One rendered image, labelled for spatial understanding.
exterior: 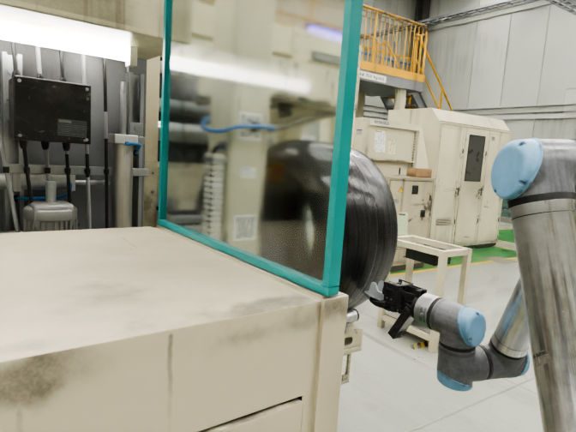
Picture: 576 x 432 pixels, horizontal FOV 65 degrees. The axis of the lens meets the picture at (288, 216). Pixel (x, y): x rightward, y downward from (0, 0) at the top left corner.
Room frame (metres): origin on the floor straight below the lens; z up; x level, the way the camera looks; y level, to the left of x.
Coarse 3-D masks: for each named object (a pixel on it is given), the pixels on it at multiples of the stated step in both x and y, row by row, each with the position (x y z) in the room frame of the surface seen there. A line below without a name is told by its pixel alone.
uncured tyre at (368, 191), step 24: (360, 168) 1.41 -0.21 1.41; (360, 192) 1.34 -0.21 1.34; (384, 192) 1.41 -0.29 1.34; (360, 216) 1.30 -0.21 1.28; (384, 216) 1.37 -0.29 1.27; (360, 240) 1.29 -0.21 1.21; (384, 240) 1.36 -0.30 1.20; (360, 264) 1.31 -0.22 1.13; (384, 264) 1.38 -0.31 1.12; (360, 288) 1.36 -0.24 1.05
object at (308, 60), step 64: (192, 0) 0.88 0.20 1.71; (256, 0) 0.71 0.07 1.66; (320, 0) 0.59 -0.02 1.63; (192, 64) 0.87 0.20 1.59; (256, 64) 0.70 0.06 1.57; (320, 64) 0.59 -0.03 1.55; (192, 128) 0.87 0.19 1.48; (256, 128) 0.69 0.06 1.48; (320, 128) 0.58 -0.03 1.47; (192, 192) 0.86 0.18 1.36; (256, 192) 0.68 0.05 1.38; (320, 192) 0.57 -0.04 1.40; (256, 256) 0.68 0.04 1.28; (320, 256) 0.56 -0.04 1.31
